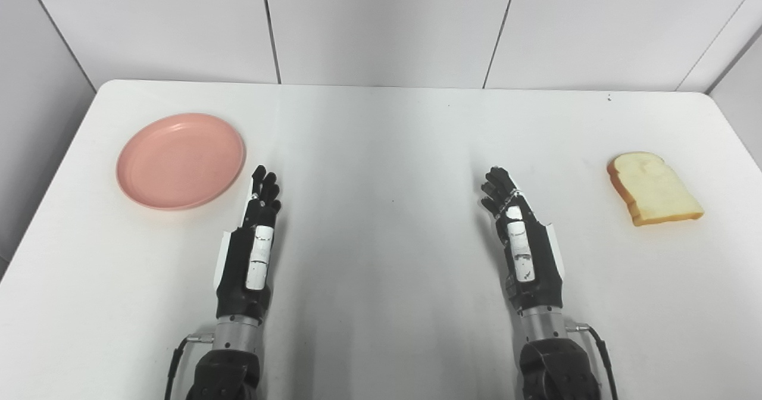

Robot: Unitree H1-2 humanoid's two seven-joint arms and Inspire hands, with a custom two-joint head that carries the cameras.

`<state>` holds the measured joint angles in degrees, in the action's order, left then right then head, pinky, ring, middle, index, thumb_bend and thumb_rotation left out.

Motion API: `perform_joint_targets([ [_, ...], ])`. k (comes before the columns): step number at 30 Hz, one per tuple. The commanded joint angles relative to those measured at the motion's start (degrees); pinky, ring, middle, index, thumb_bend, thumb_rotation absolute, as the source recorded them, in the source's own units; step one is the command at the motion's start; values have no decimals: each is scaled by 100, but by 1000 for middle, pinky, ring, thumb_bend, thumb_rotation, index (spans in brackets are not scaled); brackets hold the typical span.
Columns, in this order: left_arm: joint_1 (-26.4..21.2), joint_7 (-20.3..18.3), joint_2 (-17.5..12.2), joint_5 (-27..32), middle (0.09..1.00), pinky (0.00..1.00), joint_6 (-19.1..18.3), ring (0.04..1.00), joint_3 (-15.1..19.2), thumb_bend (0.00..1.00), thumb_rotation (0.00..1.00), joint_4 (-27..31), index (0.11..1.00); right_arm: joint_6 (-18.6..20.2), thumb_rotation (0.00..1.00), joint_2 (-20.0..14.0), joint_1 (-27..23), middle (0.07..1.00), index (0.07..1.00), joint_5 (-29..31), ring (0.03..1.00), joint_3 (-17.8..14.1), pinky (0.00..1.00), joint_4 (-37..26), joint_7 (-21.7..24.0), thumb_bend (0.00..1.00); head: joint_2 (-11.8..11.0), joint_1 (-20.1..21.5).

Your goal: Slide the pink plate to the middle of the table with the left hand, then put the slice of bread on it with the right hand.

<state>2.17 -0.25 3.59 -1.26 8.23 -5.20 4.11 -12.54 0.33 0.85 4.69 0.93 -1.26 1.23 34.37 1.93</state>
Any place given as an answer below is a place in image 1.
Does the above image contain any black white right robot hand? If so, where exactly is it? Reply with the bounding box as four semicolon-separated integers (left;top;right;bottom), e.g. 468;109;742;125
480;166;565;314

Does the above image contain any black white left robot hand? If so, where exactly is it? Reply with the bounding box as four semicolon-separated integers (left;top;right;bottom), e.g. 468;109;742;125
213;165;282;323

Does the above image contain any pink round plate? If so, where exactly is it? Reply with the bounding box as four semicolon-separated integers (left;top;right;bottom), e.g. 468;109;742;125
116;112;246;211

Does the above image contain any slice of white bread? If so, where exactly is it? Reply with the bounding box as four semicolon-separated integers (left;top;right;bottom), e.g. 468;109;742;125
607;152;705;227

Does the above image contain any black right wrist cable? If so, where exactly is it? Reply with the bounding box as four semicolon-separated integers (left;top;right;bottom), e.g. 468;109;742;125
566;324;619;400

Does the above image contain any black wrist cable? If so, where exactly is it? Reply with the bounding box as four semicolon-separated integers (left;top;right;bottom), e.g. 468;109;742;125
165;333;214;400
566;324;619;400

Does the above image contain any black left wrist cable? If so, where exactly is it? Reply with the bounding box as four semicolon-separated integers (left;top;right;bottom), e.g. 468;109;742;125
165;333;214;400

